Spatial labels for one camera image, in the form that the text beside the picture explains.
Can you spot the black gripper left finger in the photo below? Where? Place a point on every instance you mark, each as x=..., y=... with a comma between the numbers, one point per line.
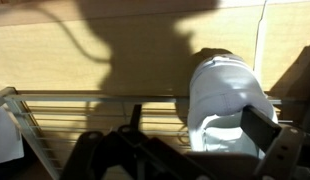
x=94, y=153

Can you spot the white sneaker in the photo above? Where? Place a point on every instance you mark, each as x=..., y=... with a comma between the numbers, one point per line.
x=221, y=86

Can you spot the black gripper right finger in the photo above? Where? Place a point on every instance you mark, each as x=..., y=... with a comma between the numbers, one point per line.
x=281, y=145

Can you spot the white box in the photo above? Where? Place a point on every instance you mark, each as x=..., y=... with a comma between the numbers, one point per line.
x=11, y=145

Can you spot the grey metal shoe rack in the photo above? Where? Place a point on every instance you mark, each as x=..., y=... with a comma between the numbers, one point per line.
x=52, y=121

